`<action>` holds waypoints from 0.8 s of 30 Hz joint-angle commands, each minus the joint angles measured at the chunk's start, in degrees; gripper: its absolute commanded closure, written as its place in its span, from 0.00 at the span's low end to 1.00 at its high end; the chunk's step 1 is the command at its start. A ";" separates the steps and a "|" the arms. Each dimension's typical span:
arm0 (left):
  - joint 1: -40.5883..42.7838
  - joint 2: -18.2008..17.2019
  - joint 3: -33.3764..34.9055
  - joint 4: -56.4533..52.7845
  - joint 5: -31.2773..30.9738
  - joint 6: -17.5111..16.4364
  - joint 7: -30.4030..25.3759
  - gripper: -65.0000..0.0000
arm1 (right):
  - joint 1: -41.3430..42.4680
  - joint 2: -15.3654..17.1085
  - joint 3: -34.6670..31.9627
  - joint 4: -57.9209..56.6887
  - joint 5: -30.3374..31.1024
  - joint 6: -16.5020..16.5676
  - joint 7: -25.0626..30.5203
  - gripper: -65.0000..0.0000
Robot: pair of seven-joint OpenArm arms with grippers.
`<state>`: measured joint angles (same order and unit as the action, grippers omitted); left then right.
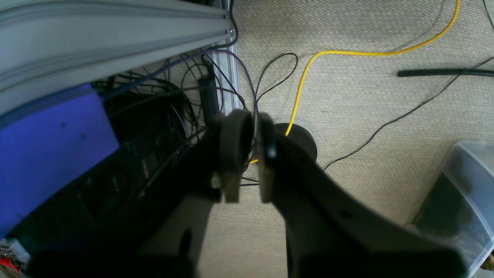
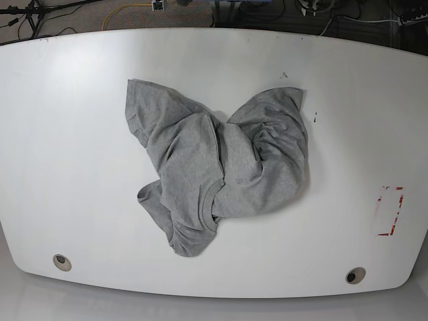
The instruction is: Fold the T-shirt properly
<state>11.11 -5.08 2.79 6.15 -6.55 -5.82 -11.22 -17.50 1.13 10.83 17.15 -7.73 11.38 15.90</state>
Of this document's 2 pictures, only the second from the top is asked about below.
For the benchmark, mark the grey T-shirt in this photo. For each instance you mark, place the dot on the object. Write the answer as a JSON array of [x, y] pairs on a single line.
[[208, 170]]

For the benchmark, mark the red tape rectangle marking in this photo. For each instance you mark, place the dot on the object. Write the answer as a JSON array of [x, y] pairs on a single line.
[[387, 212]]

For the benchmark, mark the black tripod stand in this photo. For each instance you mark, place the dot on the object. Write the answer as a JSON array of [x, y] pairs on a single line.
[[34, 13]]

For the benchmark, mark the white power strip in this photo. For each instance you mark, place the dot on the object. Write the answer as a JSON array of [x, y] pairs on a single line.
[[413, 16]]

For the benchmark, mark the right table cable grommet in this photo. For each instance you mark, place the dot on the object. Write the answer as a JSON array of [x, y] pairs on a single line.
[[355, 275]]

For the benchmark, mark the table cable grommet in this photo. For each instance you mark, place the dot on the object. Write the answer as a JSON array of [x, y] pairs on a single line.
[[355, 275], [62, 263]]

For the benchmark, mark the left table cable grommet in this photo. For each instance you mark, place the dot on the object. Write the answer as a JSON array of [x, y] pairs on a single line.
[[62, 263]]

